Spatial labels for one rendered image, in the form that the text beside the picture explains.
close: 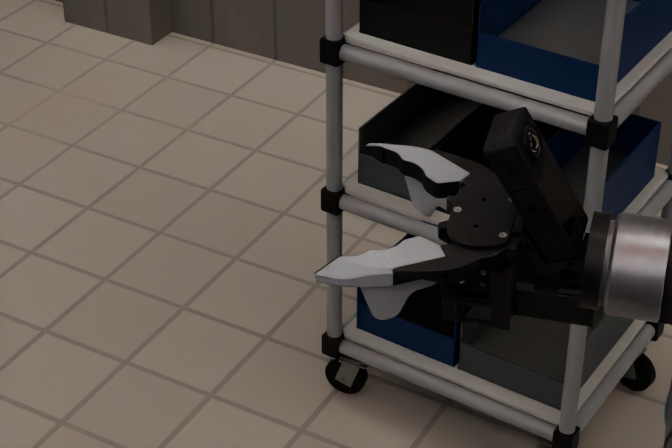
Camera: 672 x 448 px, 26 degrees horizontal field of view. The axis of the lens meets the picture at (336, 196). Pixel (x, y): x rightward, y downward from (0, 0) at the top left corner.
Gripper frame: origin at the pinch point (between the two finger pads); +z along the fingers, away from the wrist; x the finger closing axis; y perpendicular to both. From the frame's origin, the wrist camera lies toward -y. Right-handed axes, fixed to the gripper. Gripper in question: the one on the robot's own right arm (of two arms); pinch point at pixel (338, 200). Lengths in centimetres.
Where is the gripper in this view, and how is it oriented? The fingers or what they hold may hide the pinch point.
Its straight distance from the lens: 108.8
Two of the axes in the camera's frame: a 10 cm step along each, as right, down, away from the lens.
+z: -9.7, -1.4, 2.2
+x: 2.6, -6.4, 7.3
